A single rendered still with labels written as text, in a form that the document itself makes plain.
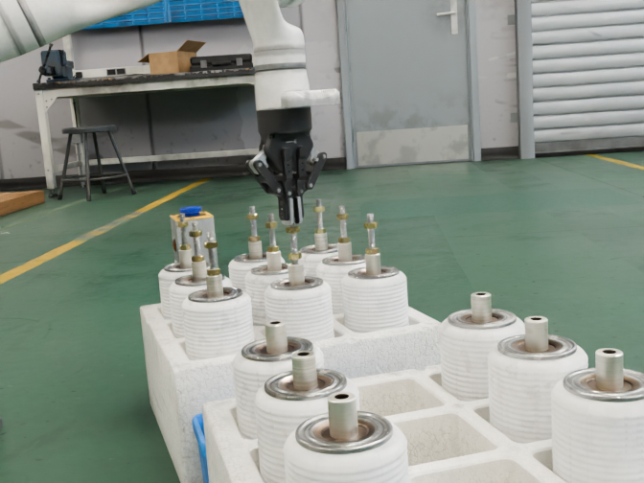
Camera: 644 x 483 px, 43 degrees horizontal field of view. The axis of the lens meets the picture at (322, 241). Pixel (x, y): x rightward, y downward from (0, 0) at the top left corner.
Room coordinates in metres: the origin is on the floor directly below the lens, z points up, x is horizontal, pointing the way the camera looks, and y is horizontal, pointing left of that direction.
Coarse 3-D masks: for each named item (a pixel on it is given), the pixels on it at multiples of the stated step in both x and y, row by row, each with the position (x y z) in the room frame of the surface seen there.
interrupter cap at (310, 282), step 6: (306, 276) 1.16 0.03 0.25; (312, 276) 1.16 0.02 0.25; (276, 282) 1.14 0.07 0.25; (282, 282) 1.14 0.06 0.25; (288, 282) 1.14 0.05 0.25; (306, 282) 1.14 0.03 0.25; (312, 282) 1.13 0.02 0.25; (318, 282) 1.12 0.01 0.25; (276, 288) 1.11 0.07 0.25; (282, 288) 1.10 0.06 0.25; (288, 288) 1.09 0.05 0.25; (294, 288) 1.09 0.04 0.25; (300, 288) 1.09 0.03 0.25; (306, 288) 1.10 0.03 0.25
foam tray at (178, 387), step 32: (160, 320) 1.25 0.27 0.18; (416, 320) 1.15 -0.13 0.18; (160, 352) 1.12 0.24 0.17; (352, 352) 1.07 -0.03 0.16; (384, 352) 1.09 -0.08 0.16; (416, 352) 1.10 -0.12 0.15; (160, 384) 1.17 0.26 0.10; (192, 384) 1.00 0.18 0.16; (224, 384) 1.02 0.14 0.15; (160, 416) 1.21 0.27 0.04; (192, 416) 1.00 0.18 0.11; (192, 448) 1.00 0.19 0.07; (192, 480) 1.00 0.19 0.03
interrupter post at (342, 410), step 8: (344, 392) 0.60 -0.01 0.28; (328, 400) 0.59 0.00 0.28; (336, 400) 0.59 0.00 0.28; (344, 400) 0.58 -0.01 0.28; (352, 400) 0.59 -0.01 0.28; (328, 408) 0.59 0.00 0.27; (336, 408) 0.58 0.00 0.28; (344, 408) 0.58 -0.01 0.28; (352, 408) 0.58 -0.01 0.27; (336, 416) 0.58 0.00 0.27; (344, 416) 0.58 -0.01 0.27; (352, 416) 0.58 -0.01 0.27; (336, 424) 0.58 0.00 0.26; (344, 424) 0.58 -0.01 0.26; (352, 424) 0.58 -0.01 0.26; (336, 432) 0.58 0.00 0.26; (344, 432) 0.58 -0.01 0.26; (352, 432) 0.58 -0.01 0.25
